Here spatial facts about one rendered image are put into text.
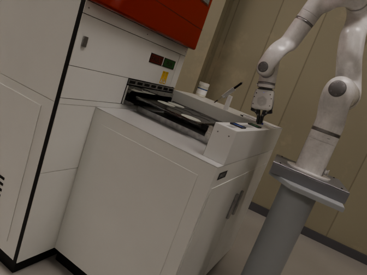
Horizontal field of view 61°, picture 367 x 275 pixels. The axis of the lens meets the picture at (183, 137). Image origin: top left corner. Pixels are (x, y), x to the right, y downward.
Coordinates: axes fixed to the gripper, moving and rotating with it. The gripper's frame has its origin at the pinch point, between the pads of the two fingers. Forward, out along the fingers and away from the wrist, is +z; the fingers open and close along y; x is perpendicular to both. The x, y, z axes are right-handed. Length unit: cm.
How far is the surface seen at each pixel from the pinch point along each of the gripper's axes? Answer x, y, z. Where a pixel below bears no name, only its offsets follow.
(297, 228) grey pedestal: -13, 28, 43
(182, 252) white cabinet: -50, -8, 54
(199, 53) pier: 118, -98, -49
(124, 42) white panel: -44, -54, -25
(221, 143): -44.2, -1.7, 9.8
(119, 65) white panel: -43, -56, -15
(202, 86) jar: 34, -49, -15
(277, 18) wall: 150, -39, -93
